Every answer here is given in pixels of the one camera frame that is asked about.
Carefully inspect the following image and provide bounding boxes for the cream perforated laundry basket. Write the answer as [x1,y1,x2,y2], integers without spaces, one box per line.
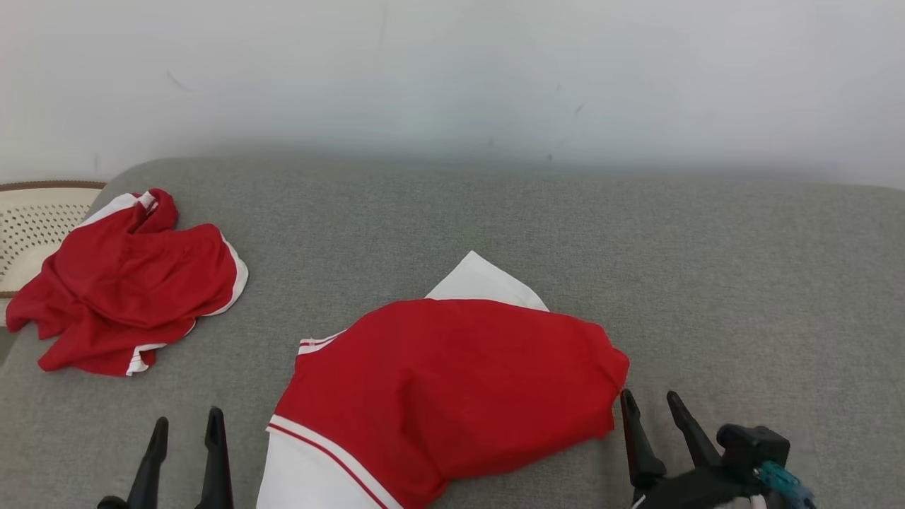
[0,181,107,327]

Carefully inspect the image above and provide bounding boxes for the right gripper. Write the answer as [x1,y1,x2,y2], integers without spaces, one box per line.
[620,388,770,509]

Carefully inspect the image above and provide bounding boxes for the red white basketball jersey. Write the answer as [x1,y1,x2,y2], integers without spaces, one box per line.
[256,251,630,509]

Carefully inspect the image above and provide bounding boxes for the red shorts white trim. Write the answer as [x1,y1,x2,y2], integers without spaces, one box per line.
[6,188,249,377]

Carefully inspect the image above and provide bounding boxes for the right camera cable teal plug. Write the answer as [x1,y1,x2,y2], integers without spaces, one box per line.
[753,461,819,509]

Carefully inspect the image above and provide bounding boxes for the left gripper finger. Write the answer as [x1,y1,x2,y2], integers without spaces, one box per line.
[196,407,235,509]
[126,416,170,509]

